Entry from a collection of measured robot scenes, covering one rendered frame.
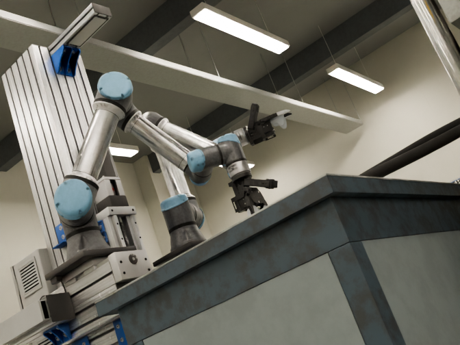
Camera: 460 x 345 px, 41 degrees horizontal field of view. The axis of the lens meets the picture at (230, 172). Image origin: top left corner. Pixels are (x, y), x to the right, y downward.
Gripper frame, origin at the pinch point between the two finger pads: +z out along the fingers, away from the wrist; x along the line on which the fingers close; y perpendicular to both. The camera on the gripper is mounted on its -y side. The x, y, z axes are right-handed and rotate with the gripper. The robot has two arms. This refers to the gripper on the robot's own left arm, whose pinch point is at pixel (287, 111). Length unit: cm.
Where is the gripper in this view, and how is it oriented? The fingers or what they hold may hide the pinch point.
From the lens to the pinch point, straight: 264.2
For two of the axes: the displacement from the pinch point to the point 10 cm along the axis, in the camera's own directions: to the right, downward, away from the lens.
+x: -2.1, -1.0, -9.7
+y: 3.7, 9.2, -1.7
